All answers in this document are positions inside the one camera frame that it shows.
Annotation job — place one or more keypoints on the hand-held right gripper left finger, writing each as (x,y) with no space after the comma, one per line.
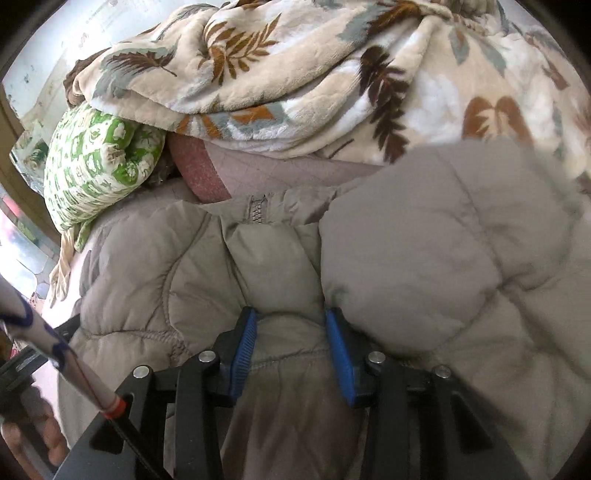
(240,350)

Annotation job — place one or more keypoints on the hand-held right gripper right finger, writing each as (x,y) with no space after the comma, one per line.
(341,355)

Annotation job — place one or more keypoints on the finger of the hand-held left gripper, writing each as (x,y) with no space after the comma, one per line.
(67,330)

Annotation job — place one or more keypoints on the grey-green quilted hooded jacket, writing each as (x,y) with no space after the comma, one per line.
(415,254)

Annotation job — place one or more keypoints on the person's left hand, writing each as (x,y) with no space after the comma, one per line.
(55,445)

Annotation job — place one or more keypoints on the green patterned pillow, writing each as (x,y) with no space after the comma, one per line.
(92,161)

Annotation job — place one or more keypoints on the red-brown pillow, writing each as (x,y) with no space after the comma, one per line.
(194,166)

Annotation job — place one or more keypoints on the beige leaf print blanket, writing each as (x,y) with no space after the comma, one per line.
(323,69)

